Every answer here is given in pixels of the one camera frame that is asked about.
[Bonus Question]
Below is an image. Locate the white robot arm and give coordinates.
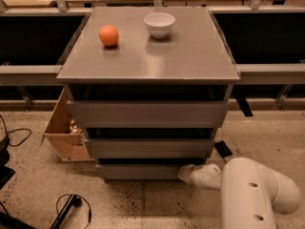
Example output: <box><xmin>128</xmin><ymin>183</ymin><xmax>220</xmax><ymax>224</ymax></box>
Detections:
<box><xmin>177</xmin><ymin>157</ymin><xmax>301</xmax><ymax>229</ymax></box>

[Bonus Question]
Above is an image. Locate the black equipment left edge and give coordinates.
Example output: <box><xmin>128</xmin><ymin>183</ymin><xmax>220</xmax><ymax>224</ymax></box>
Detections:
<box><xmin>0</xmin><ymin>137</ymin><xmax>35</xmax><ymax>229</ymax></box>

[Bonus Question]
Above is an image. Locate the orange ball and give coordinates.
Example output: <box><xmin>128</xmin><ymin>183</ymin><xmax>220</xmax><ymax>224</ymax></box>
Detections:
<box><xmin>99</xmin><ymin>25</ymin><xmax>119</xmax><ymax>47</ymax></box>

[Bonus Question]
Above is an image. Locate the grey bottom drawer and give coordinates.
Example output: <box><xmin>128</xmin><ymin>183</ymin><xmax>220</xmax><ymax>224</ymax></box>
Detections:
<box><xmin>96</xmin><ymin>157</ymin><xmax>205</xmax><ymax>180</ymax></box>

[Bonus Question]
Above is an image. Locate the grey top drawer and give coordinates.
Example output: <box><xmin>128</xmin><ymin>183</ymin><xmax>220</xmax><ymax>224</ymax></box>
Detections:
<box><xmin>68</xmin><ymin>100</ymin><xmax>228</xmax><ymax>128</ymax></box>

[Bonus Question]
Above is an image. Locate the grey drawer cabinet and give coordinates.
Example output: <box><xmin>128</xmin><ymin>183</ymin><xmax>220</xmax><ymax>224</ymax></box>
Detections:
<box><xmin>57</xmin><ymin>7</ymin><xmax>239</xmax><ymax>167</ymax></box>

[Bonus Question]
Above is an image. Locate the brown cardboard box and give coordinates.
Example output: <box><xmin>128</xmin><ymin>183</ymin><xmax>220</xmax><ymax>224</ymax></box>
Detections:
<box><xmin>44</xmin><ymin>91</ymin><xmax>92</xmax><ymax>161</ymax></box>

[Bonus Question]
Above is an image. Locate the white ceramic bowl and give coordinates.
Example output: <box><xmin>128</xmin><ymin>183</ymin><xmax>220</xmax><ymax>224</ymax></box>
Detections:
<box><xmin>144</xmin><ymin>12</ymin><xmax>175</xmax><ymax>38</ymax></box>

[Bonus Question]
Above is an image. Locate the grey drawer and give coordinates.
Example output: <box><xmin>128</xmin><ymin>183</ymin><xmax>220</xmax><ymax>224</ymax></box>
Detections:
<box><xmin>96</xmin><ymin>157</ymin><xmax>205</xmax><ymax>180</ymax></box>
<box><xmin>85</xmin><ymin>138</ymin><xmax>214</xmax><ymax>158</ymax></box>
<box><xmin>68</xmin><ymin>100</ymin><xmax>228</xmax><ymax>128</ymax></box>

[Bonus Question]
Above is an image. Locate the black cable left floor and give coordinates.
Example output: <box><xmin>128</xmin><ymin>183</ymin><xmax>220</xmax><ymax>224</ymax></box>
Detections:
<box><xmin>0</xmin><ymin>114</ymin><xmax>32</xmax><ymax>148</ymax></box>

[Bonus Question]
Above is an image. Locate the grey middle drawer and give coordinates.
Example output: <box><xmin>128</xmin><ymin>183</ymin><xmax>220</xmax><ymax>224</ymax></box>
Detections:
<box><xmin>85</xmin><ymin>138</ymin><xmax>214</xmax><ymax>158</ymax></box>

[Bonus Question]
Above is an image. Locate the black stand with cable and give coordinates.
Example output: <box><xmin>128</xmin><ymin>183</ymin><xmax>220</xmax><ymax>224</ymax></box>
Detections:
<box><xmin>50</xmin><ymin>194</ymin><xmax>92</xmax><ymax>229</ymax></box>

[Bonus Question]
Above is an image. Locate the black power adapter with cable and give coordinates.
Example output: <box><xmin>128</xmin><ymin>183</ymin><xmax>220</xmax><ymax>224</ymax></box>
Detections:
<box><xmin>214</xmin><ymin>140</ymin><xmax>233</xmax><ymax>162</ymax></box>

